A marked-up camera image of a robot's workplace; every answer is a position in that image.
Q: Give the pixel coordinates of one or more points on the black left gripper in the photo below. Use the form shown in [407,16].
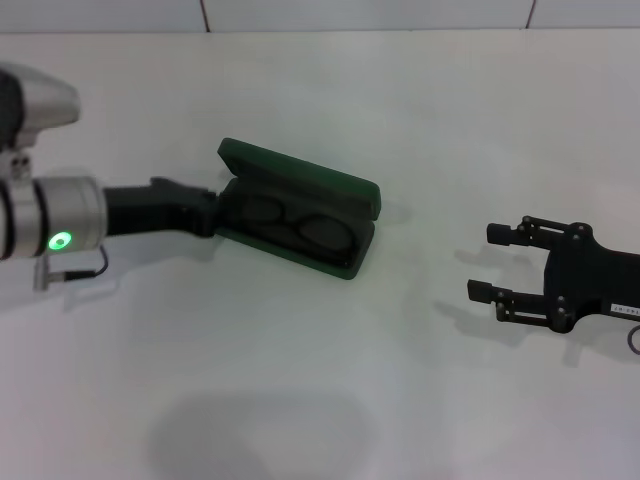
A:
[150,210]

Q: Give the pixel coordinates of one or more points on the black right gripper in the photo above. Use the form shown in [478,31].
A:
[585,280]

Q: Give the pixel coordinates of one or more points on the black glasses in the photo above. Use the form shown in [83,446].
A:
[291,220]

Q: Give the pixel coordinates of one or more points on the green glasses case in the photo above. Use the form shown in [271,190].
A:
[310,175]

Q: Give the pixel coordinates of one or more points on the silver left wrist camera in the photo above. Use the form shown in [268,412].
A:
[45,105]

